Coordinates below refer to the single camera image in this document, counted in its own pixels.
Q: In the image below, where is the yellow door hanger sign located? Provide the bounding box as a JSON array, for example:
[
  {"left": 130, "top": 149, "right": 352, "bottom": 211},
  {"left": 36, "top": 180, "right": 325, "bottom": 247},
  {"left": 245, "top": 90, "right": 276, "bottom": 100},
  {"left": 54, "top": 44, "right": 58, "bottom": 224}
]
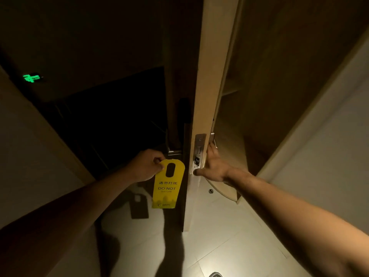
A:
[{"left": 152, "top": 159, "right": 186, "bottom": 209}]

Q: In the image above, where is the person's right hand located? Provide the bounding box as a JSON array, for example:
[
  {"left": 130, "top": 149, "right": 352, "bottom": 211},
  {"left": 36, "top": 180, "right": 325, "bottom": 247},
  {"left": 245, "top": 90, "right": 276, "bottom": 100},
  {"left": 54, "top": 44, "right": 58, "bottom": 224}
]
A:
[{"left": 193, "top": 142, "right": 233, "bottom": 183}]

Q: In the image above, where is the metal door latch plate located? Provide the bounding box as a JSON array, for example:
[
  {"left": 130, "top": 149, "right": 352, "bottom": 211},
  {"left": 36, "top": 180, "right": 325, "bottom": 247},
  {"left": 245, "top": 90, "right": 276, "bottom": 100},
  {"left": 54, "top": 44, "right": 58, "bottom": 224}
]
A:
[{"left": 192, "top": 133, "right": 207, "bottom": 174}]

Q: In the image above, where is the person's right forearm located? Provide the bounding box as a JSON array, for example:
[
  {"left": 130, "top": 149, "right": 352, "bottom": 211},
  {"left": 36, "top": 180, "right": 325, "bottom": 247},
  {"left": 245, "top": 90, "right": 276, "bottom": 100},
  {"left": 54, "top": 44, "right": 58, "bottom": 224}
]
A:
[{"left": 225, "top": 167, "right": 369, "bottom": 277}]

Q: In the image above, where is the dark electronic door lock panel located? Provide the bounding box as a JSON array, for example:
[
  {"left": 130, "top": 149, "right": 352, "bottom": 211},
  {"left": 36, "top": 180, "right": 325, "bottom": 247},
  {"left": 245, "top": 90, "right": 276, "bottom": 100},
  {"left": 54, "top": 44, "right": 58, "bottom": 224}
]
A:
[{"left": 176, "top": 97, "right": 192, "bottom": 154}]

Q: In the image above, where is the person's left hand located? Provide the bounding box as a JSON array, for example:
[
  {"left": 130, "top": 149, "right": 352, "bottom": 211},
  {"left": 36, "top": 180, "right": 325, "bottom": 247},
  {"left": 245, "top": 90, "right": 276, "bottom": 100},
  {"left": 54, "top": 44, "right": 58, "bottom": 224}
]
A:
[{"left": 125, "top": 149, "right": 166, "bottom": 183}]

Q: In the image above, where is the wooden wardrobe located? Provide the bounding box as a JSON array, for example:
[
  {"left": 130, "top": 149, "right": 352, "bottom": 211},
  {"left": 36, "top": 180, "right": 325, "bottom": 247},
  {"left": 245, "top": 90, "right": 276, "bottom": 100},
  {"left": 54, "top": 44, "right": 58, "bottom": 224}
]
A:
[{"left": 213, "top": 0, "right": 369, "bottom": 203}]

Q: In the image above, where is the person's left forearm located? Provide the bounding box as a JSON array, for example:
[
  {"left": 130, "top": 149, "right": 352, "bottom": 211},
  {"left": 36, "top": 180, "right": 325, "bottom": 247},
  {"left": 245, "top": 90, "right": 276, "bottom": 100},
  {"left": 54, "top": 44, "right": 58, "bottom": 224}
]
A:
[{"left": 0, "top": 163, "right": 135, "bottom": 277}]

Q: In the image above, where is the wooden room door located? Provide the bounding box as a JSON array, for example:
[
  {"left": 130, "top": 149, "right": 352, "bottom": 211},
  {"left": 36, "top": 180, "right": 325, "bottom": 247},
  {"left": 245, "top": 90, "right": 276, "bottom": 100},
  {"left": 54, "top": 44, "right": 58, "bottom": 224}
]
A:
[{"left": 161, "top": 0, "right": 241, "bottom": 233}]

